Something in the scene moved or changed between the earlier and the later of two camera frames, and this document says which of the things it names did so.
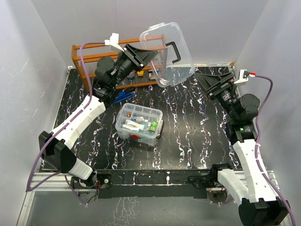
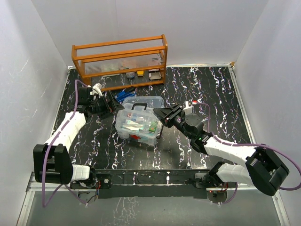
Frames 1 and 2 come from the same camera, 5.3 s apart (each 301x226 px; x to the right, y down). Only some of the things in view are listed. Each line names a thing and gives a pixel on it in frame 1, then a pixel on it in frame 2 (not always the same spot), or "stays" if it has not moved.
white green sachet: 133,125 stays
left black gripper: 138,58 to 112,106
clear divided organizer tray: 138,120 stays
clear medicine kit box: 139,124 stays
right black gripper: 211,82 to 168,114
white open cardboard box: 151,75 stays
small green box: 153,125 stays
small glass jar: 131,75 stays
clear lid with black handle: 173,63 to 141,108
